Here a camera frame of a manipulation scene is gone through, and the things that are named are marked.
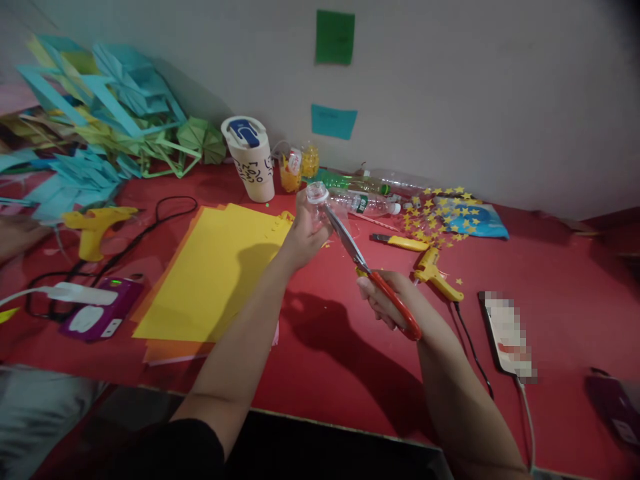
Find person's left hand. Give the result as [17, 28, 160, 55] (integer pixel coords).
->
[285, 188, 335, 271]

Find person's right hand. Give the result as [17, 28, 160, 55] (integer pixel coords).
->
[356, 269, 426, 337]

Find person's right fingers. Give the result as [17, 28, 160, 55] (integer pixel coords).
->
[369, 297, 401, 332]

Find person's right thumb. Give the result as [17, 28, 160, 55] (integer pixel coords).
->
[356, 277, 382, 303]

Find person's left fingers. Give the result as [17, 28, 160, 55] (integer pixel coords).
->
[293, 188, 321, 236]

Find red handled scissors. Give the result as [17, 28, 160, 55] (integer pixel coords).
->
[323, 205, 424, 342]

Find clear cut plastic bottle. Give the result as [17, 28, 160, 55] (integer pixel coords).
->
[303, 181, 362, 241]

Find cut bottle with yellow decoration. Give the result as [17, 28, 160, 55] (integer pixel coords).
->
[277, 141, 321, 194]

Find clear bottle with white cap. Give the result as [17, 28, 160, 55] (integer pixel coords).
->
[325, 189, 403, 219]

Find yellow utility knife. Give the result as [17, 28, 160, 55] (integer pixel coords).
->
[369, 233, 431, 252]

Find clear bottle with green cap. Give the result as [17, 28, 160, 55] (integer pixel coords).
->
[313, 167, 431, 197]

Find small yellow glue gun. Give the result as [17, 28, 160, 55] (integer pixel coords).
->
[411, 247, 465, 303]

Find cream tumbler with blue lid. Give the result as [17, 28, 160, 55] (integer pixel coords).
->
[221, 115, 277, 204]

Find blue paper note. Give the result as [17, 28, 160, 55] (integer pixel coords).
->
[309, 103, 359, 141]

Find pile of yellow paper stars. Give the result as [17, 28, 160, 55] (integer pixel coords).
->
[399, 185, 484, 249]

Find stack of yellow paper sheets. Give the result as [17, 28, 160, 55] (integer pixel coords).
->
[131, 201, 296, 366]

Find blue and white wipes packet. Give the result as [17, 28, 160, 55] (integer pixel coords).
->
[433, 197, 511, 241]

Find green paper note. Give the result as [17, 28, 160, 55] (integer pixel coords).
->
[313, 9, 357, 66]

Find large yellow glue gun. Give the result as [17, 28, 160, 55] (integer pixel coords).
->
[61, 205, 140, 263]

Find pile of paper craft structures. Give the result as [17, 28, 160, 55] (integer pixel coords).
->
[0, 33, 228, 221]

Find purple power strip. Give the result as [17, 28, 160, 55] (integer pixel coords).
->
[57, 275, 146, 345]

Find white plug adapter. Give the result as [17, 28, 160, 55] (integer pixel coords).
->
[47, 281, 120, 307]

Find dark purple pouch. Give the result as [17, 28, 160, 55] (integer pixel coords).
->
[583, 367, 640, 449]

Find person's body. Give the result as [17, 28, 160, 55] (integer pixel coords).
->
[0, 365, 456, 480]

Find black glue gun cable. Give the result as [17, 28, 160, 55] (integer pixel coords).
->
[451, 299, 496, 401]

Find smartphone with white cable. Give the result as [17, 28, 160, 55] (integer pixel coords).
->
[477, 289, 540, 480]

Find black power cable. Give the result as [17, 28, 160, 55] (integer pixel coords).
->
[25, 195, 200, 322]

